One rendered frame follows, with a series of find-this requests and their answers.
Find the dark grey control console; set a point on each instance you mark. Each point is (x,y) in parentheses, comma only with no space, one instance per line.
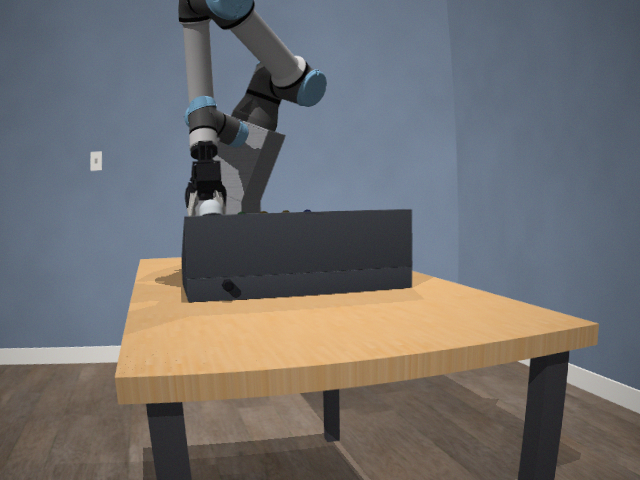
(270,255)

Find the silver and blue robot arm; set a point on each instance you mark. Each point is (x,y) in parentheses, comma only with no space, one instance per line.
(291,74)

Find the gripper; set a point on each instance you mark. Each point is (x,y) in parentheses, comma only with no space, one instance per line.
(206,175)

